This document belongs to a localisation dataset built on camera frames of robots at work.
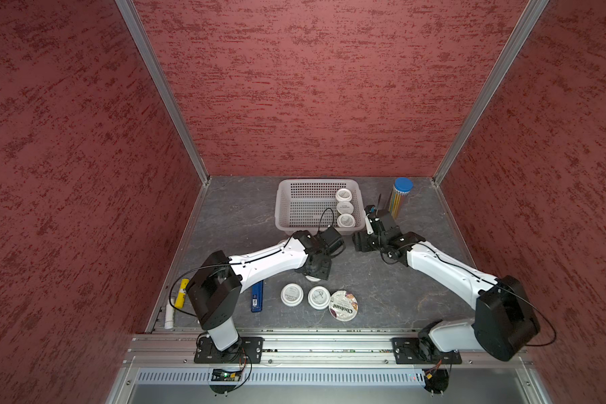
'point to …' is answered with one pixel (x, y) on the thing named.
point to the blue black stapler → (257, 297)
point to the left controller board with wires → (219, 374)
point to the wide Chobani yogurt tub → (343, 305)
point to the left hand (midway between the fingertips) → (313, 274)
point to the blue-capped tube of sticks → (401, 186)
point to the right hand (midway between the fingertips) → (362, 240)
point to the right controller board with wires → (436, 380)
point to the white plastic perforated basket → (300, 203)
